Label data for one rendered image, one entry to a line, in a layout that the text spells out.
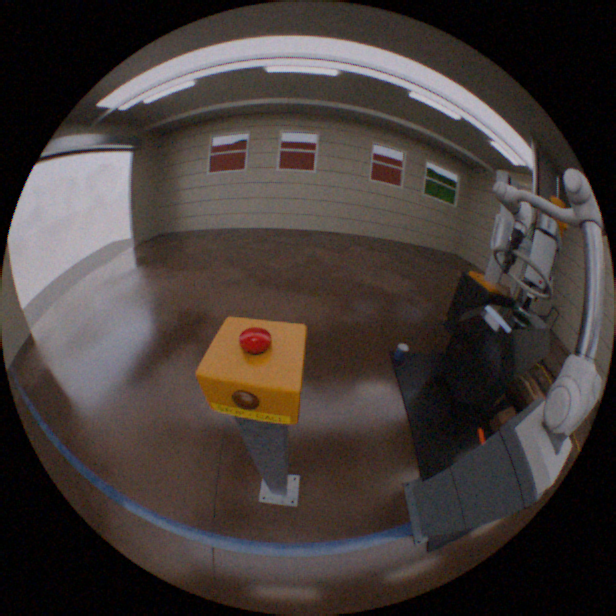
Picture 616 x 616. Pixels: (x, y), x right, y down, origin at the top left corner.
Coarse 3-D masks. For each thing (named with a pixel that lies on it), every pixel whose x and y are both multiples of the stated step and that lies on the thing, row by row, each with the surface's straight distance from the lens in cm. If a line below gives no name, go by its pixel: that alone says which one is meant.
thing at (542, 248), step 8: (536, 232) 198; (536, 240) 197; (544, 240) 196; (552, 240) 195; (536, 248) 196; (544, 248) 195; (552, 248) 194; (536, 256) 196; (544, 256) 194; (544, 264) 194; (528, 272) 196; (536, 272) 195; (544, 272) 194; (536, 280) 195; (544, 288) 208
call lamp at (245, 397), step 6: (240, 390) 23; (234, 396) 24; (240, 396) 23; (246, 396) 23; (252, 396) 23; (234, 402) 24; (240, 402) 24; (246, 402) 23; (252, 402) 23; (258, 402) 24; (246, 408) 24; (252, 408) 24
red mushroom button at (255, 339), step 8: (248, 328) 26; (256, 328) 26; (240, 336) 25; (248, 336) 25; (256, 336) 25; (264, 336) 25; (240, 344) 25; (248, 344) 24; (256, 344) 24; (264, 344) 24; (256, 352) 25
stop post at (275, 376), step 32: (256, 320) 31; (224, 352) 26; (288, 352) 25; (224, 384) 24; (256, 384) 22; (288, 384) 22; (256, 416) 27; (288, 416) 26; (256, 448) 46; (288, 480) 127
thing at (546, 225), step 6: (540, 216) 200; (546, 216) 196; (540, 222) 198; (546, 222) 195; (552, 222) 196; (540, 228) 203; (546, 228) 194; (552, 228) 196; (558, 228) 207; (546, 234) 202; (552, 234) 196; (558, 234) 215; (558, 240) 227; (558, 246) 250
